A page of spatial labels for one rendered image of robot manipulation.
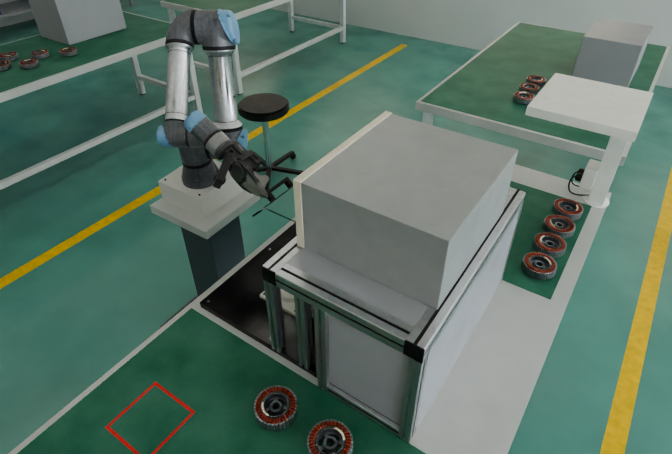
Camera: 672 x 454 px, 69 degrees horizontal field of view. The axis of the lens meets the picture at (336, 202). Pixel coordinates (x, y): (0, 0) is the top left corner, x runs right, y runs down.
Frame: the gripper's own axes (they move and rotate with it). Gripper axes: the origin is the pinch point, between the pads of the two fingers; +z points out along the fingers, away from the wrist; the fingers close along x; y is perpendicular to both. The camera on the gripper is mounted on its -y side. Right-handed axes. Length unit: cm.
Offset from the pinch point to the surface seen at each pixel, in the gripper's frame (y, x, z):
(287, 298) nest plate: -10.5, 15.5, 27.8
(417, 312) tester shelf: -20, -37, 52
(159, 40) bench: 140, 142, -184
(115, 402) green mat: -63, 27, 15
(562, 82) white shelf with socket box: 105, -43, 45
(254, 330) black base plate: -25.3, 17.0, 27.7
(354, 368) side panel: -27, -13, 53
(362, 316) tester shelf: -28, -32, 44
